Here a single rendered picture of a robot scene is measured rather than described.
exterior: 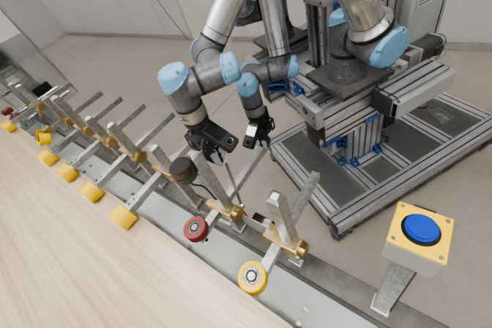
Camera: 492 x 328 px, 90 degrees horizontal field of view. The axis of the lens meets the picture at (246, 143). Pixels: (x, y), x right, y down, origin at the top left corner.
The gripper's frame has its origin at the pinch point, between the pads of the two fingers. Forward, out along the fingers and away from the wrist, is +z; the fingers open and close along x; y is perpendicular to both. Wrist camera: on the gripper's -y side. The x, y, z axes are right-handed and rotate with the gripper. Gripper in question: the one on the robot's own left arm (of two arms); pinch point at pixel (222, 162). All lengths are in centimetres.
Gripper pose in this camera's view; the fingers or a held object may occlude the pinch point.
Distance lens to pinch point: 82.4
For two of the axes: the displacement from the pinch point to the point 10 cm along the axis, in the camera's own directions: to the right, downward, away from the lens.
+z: 2.4, 6.5, 7.2
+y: -8.0, -2.9, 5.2
